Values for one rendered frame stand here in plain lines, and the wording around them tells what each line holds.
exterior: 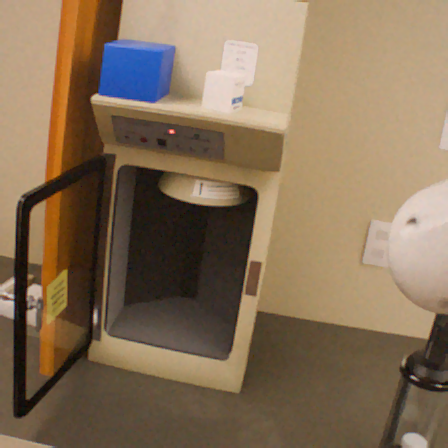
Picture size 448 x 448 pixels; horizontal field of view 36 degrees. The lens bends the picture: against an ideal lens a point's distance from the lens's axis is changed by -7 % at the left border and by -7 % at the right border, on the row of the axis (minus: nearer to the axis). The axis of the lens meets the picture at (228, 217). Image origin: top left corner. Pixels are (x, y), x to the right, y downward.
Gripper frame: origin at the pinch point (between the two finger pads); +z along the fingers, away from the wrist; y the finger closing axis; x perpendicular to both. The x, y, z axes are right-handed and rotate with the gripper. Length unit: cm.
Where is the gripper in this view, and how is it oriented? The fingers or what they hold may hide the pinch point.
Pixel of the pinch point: (439, 339)
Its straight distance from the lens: 119.4
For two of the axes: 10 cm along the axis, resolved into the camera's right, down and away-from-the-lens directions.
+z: -1.5, 9.3, 3.3
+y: -1.6, 3.1, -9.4
